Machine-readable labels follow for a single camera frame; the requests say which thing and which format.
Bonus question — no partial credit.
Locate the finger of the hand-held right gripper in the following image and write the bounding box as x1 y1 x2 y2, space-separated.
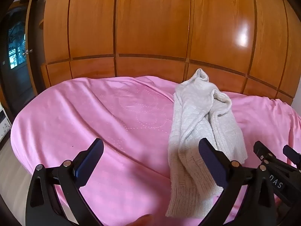
253 141 301 177
283 145 301 167

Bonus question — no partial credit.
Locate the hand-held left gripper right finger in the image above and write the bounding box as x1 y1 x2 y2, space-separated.
198 138 277 226

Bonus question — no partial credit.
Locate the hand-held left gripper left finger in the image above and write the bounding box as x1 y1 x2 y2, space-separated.
25 138 104 226

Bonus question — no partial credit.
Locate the white knit sweater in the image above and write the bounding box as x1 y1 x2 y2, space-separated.
165 68 248 218

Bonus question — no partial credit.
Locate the pink blanket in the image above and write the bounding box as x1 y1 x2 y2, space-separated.
11 75 301 226

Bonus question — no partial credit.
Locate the white appliance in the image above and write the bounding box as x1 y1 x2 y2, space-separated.
0 104 12 146

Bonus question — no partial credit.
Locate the dark door with glass pane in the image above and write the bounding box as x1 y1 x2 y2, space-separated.
0 5 38 113

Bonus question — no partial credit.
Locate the wooden wardrobe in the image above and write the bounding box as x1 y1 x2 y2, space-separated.
26 0 301 104

